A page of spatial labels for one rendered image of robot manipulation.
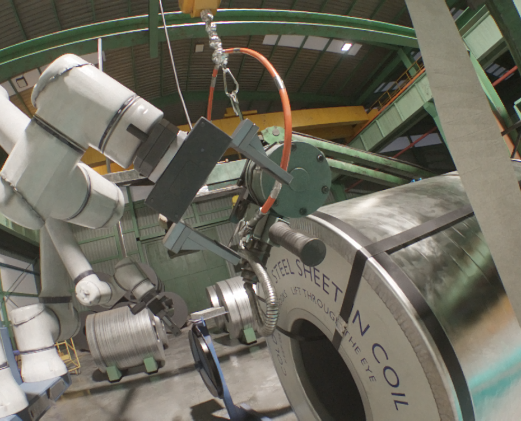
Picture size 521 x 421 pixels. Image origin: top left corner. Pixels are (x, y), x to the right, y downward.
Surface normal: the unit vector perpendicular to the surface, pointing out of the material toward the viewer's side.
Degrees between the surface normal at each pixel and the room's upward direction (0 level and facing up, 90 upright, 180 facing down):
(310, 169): 115
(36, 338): 90
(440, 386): 90
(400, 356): 90
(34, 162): 121
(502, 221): 82
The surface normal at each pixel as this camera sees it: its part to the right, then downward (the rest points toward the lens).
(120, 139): 0.14, 0.39
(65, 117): 0.50, 0.20
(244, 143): 0.32, 0.15
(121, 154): -0.11, 0.67
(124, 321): 0.05, -0.76
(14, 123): 0.17, -0.53
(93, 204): 0.93, 0.35
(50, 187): 0.82, 0.46
